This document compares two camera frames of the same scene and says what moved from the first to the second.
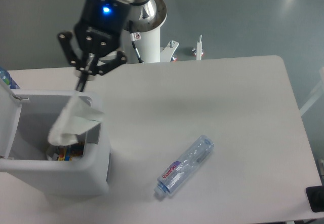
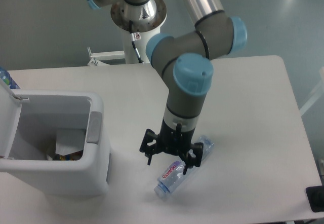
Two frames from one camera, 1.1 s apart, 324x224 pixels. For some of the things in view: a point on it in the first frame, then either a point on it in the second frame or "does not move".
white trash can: (27, 117) does not move
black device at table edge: (315, 195) does not move
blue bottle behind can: (5, 76) does not move
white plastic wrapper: (76, 118) -> (69, 141)
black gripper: (99, 28) -> (173, 142)
